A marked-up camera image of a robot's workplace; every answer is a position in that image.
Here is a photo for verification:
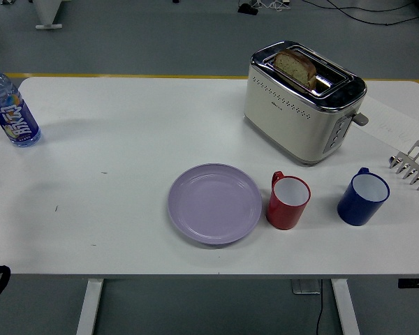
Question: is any purple plate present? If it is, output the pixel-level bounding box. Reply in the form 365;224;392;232
167;163;263;247

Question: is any blue label drink bottle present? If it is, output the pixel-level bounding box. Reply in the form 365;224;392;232
0;61;42;148

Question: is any white stand foot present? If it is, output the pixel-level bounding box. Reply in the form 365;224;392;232
31;0;64;31

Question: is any white table leg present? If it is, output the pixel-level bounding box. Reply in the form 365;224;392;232
331;278;361;335
75;278;105;335

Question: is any red mug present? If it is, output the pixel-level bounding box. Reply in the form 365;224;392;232
266;170;311;230

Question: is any cream and chrome toaster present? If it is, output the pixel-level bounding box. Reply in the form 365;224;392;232
243;40;369;167

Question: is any black floor device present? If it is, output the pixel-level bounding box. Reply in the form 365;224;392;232
237;2;259;15

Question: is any bread slice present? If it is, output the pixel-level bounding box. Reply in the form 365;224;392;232
272;47;317;90

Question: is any grey box under table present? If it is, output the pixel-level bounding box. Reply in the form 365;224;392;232
291;278;322;295

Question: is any blue mug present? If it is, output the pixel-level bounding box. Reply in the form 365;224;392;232
337;167;391;227

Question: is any white paper sheet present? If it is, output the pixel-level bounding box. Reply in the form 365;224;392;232
352;94;419;151

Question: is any white floor cable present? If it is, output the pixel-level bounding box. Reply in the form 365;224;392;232
256;0;291;12

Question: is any black cable under table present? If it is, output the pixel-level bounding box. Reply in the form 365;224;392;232
316;278;328;335

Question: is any black floor cable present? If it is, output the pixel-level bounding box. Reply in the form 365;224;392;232
326;0;419;26

